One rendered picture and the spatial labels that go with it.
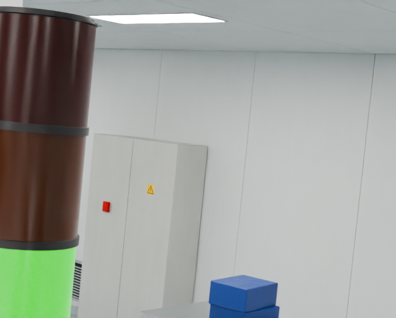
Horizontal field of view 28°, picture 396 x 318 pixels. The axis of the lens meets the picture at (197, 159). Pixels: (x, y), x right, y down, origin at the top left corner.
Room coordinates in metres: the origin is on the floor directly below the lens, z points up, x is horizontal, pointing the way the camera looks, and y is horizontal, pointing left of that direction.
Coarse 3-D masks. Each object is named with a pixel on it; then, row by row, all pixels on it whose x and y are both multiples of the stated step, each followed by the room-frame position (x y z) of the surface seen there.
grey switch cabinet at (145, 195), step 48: (96, 144) 7.94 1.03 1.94; (144, 144) 7.46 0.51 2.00; (192, 144) 7.43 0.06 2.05; (96, 192) 7.89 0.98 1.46; (144, 192) 7.41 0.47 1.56; (192, 192) 7.33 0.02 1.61; (96, 240) 7.84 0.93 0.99; (144, 240) 7.37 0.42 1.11; (192, 240) 7.38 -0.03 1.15; (96, 288) 7.80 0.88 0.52; (144, 288) 7.33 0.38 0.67; (192, 288) 7.43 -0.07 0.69
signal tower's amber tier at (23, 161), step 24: (0, 144) 0.33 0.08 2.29; (24, 144) 0.33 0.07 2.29; (48, 144) 0.34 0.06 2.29; (72, 144) 0.34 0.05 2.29; (0, 168) 0.33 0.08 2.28; (24, 168) 0.33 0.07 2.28; (48, 168) 0.34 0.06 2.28; (72, 168) 0.35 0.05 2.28; (0, 192) 0.33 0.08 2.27; (24, 192) 0.33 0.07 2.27; (48, 192) 0.34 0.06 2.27; (72, 192) 0.35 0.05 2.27; (0, 216) 0.33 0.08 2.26; (24, 216) 0.33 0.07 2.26; (48, 216) 0.34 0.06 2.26; (72, 216) 0.35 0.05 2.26; (24, 240) 0.33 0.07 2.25; (48, 240) 0.34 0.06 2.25
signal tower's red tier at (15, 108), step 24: (0, 24) 0.34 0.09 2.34; (24, 24) 0.33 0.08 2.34; (48, 24) 0.33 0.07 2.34; (72, 24) 0.34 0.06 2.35; (0, 48) 0.34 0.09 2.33; (24, 48) 0.33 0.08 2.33; (48, 48) 0.33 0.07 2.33; (72, 48) 0.34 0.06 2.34; (0, 72) 0.34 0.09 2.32; (24, 72) 0.33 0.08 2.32; (48, 72) 0.33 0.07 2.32; (72, 72) 0.34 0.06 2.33; (0, 96) 0.33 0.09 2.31; (24, 96) 0.33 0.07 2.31; (48, 96) 0.33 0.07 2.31; (72, 96) 0.34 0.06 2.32; (0, 120) 0.33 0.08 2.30; (24, 120) 0.33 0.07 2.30; (48, 120) 0.34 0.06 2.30; (72, 120) 0.34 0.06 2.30
